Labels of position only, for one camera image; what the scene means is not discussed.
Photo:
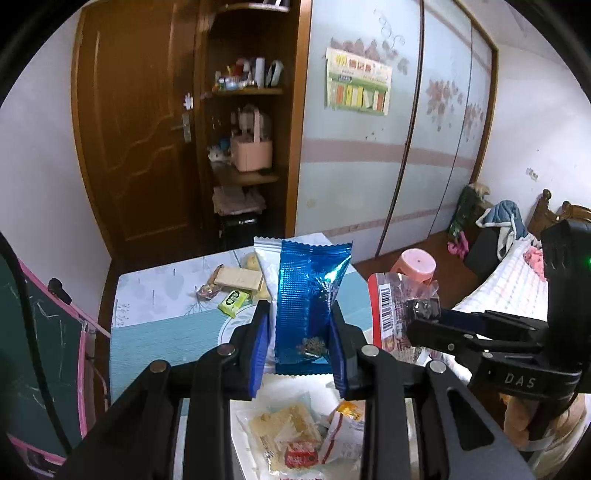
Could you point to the white orange snack packet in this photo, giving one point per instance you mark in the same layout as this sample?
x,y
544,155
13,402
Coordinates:
x,y
344,440

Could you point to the clothes pile on chair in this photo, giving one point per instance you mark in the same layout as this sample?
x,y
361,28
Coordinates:
x,y
482,234

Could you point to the pink basket on shelf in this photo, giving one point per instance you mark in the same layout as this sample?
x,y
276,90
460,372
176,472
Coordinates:
x,y
252,149

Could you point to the cracker packet in tray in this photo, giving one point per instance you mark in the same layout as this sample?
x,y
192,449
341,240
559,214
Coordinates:
x,y
269,433

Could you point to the green candy packet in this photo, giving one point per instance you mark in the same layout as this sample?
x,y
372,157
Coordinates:
x,y
233,302

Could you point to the white tray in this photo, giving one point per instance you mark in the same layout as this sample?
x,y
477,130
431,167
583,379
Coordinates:
x,y
277,391

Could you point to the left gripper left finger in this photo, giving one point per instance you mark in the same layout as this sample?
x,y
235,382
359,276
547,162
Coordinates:
x,y
136,438

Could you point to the person's right hand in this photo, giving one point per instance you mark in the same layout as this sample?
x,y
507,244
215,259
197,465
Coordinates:
x,y
563,430

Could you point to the beige wafer packet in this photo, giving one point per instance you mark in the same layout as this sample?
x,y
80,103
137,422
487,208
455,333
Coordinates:
x,y
238,278

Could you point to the wooden shelf unit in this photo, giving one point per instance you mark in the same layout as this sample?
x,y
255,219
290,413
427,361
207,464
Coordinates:
x,y
250,69

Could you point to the red clear snack packet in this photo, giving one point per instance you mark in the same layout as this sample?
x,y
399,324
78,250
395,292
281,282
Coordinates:
x,y
389,294

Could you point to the pink plastic stool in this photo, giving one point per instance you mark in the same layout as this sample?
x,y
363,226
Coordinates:
x,y
416,264

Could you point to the wall poster chart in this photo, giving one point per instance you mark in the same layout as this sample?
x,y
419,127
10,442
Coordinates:
x,y
355,83

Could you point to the green chalkboard pink frame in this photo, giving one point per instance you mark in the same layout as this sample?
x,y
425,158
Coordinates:
x,y
50,385

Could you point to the folded cloth on shelf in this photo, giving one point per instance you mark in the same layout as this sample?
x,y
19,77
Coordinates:
x,y
229,201

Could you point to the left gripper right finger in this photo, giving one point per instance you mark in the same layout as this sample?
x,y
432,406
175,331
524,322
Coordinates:
x,y
419,420

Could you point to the white patterned bed cover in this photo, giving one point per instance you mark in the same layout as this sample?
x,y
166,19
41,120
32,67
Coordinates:
x,y
513,288

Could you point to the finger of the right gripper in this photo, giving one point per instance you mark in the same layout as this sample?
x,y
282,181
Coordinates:
x,y
491,322
464,345

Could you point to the blue foil snack packet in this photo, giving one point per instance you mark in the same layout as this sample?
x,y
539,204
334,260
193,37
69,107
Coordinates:
x,y
307,341

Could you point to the small red snack packet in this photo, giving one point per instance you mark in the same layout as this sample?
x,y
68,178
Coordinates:
x,y
301,454

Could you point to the brown wooden door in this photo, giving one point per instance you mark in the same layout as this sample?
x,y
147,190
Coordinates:
x,y
132,82

